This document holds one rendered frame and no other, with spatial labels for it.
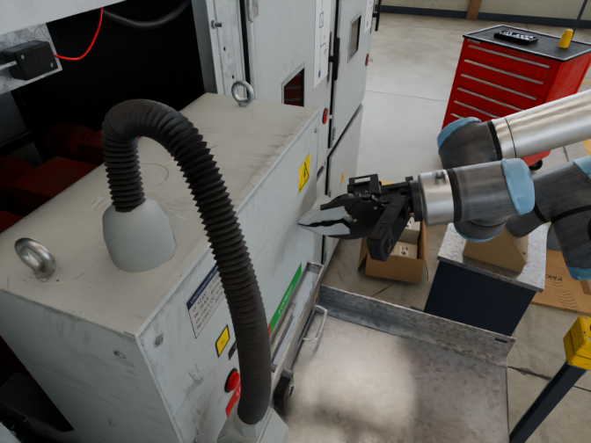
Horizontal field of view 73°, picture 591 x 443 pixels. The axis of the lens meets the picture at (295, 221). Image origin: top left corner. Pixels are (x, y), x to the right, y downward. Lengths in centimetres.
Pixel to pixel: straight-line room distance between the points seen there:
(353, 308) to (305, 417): 30
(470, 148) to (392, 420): 56
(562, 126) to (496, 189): 22
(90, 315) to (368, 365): 70
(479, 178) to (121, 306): 53
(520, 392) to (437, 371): 114
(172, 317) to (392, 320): 72
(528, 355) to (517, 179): 164
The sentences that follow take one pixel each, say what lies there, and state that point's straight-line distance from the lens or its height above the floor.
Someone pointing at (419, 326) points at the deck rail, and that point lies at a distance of 104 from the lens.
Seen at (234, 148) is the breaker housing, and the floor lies 139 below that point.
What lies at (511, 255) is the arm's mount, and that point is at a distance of 141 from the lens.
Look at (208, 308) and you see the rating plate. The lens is 47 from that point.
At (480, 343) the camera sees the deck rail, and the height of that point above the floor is 87.
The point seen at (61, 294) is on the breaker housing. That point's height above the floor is 139.
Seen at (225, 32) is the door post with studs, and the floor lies 148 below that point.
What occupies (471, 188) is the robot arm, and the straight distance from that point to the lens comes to 67.
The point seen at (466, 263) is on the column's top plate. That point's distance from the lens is 142.
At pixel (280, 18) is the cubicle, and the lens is 103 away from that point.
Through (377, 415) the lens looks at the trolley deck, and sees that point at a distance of 93.
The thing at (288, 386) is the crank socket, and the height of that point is 92.
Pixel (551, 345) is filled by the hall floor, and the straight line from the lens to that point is 235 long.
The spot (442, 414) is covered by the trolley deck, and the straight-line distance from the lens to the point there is 96.
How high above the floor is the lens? 167
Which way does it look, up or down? 39 degrees down
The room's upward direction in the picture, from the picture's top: straight up
